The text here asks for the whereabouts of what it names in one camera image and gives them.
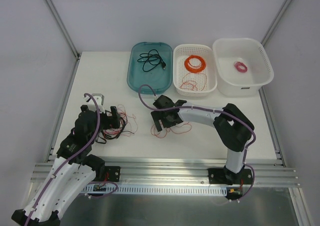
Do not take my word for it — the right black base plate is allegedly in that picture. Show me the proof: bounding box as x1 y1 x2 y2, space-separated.
207 167 254 186

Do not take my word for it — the pink wire coil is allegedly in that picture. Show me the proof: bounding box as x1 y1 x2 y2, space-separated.
233 61 249 72

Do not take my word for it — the white perforated basket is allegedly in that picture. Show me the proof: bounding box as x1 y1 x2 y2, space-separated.
172 44 218 97

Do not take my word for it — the aluminium frame post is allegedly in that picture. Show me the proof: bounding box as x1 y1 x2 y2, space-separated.
44 0 81 59
261 0 294 46

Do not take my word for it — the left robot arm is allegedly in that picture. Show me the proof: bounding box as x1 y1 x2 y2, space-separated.
11 105 121 226

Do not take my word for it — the thin pink wire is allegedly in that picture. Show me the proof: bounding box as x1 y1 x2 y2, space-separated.
103 103 140 137

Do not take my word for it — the orange wire coil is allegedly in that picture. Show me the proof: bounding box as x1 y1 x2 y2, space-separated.
184 55 208 73

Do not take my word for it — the aluminium mounting rail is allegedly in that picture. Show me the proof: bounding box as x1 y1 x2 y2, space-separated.
29 156 301 187

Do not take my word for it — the white slotted cable duct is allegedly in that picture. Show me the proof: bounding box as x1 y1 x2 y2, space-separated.
81 184 227 197

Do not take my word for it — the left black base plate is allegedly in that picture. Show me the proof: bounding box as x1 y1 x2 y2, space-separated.
100 166 121 183

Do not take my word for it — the left aluminium frame post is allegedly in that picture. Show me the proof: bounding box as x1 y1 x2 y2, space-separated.
44 0 81 59

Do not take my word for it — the thin red wire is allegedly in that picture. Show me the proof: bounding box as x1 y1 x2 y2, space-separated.
150 71 209 139

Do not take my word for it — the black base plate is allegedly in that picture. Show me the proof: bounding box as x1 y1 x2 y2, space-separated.
207 167 254 186
100 166 121 183

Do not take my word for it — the black USB cable in tray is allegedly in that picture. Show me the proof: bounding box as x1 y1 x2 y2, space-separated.
137 49 168 73

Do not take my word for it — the white deep plastic tub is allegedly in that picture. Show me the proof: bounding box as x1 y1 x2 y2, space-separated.
212 38 274 97

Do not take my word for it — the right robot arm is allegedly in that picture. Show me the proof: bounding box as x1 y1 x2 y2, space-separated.
151 95 256 185

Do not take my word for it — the teal plastic tray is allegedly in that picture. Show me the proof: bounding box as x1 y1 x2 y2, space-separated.
126 42 173 94

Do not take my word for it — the right aluminium frame post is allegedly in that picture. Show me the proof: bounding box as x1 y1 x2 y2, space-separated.
261 0 294 46

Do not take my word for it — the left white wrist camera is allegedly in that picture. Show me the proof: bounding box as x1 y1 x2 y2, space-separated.
84 93 105 113

